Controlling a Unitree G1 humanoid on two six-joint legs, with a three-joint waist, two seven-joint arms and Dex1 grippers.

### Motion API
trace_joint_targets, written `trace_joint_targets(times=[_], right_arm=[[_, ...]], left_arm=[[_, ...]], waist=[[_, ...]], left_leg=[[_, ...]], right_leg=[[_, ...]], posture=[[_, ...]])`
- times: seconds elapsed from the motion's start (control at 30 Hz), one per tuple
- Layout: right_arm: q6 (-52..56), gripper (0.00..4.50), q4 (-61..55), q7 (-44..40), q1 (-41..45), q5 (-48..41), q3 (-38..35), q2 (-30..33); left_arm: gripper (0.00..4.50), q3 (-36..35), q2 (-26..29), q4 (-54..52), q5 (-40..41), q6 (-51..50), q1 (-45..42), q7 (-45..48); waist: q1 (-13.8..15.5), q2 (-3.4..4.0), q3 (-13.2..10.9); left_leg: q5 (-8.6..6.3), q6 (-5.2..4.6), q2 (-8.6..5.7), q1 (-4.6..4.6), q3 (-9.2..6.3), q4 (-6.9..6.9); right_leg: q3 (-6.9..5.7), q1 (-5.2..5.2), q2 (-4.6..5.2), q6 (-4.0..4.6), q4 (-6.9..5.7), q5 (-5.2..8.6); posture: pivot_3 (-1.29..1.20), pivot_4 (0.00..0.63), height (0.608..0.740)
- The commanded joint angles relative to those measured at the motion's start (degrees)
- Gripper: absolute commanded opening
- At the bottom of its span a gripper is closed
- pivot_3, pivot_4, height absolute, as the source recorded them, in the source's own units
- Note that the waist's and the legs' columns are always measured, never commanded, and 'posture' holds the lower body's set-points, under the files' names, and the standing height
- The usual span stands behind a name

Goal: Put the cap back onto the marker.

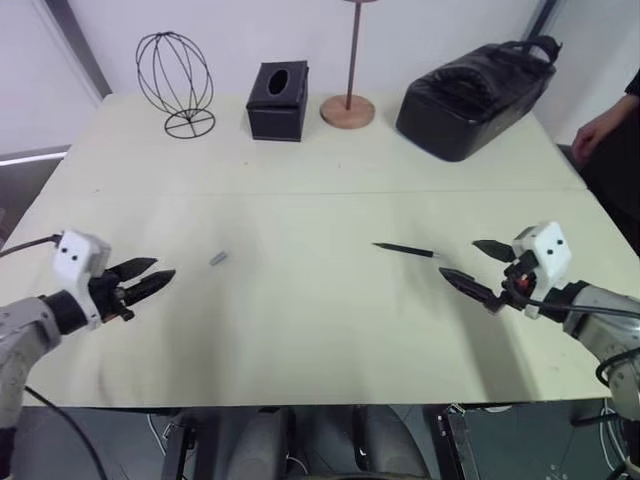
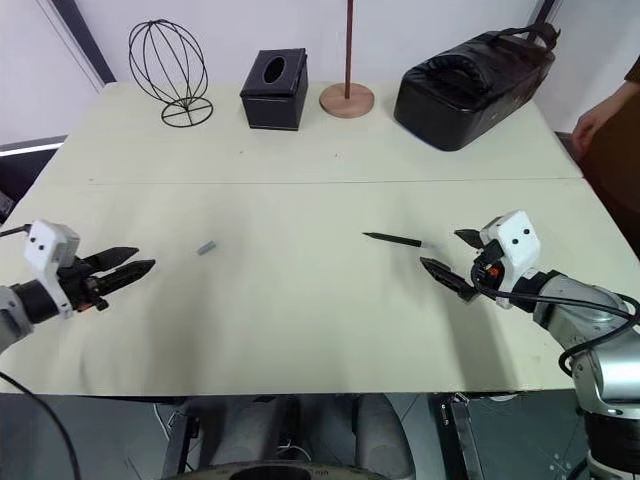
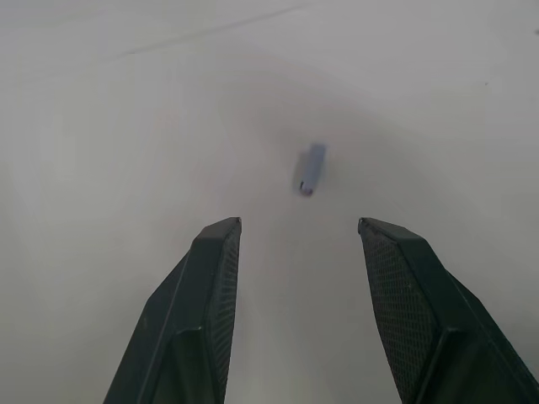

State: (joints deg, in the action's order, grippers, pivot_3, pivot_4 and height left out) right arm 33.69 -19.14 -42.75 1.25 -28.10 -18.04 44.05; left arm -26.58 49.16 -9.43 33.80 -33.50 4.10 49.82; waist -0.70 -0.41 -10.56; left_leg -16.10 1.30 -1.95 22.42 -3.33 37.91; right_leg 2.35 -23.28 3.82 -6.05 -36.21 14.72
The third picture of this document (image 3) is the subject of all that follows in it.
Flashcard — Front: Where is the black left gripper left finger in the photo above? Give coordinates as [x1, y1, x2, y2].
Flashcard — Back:
[103, 216, 243, 404]

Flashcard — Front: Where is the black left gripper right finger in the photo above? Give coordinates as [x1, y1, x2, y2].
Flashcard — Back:
[357, 216, 539, 404]

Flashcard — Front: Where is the small blue cylindrical object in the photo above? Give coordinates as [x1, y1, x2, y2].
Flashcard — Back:
[296, 142, 328, 198]

